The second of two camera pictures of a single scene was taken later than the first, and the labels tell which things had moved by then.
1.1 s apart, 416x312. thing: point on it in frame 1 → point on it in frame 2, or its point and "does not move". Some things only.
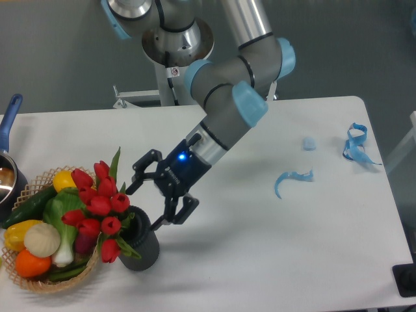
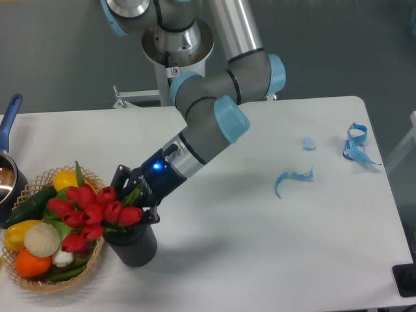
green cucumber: (31, 208) does not move
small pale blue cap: (309, 143) does not move
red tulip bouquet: (105, 214) → (84, 214)
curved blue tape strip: (307, 176) does not move
